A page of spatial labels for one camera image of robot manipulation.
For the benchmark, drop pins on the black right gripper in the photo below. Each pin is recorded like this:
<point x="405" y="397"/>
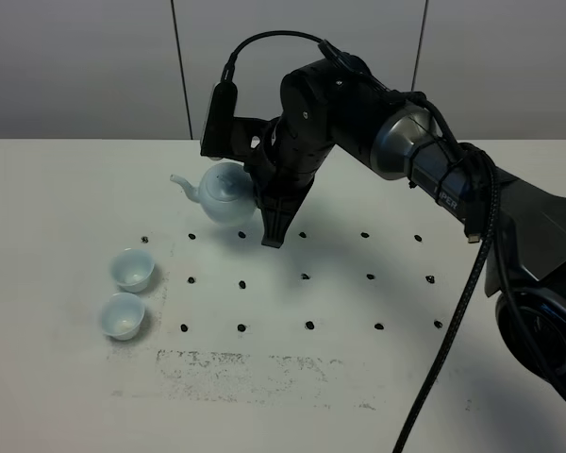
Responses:
<point x="283" y="167"/>

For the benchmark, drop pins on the light blue porcelain teapot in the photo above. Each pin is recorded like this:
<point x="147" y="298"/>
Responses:
<point x="225" y="194"/>

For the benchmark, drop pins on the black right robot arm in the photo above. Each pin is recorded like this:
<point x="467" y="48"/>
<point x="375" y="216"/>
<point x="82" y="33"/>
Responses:
<point x="520" y="228"/>

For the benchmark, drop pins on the far light blue teacup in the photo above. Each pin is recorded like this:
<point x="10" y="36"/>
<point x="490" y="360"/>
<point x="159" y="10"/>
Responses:
<point x="132" y="269"/>

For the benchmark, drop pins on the light blue teacup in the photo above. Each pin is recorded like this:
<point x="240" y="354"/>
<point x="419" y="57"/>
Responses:
<point x="122" y="316"/>
<point x="132" y="269"/>

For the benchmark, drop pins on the near light blue teacup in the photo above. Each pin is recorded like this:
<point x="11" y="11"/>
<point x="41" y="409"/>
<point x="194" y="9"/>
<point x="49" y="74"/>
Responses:
<point x="122" y="316"/>

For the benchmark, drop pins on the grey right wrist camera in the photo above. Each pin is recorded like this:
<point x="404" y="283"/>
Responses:
<point x="216" y="139"/>

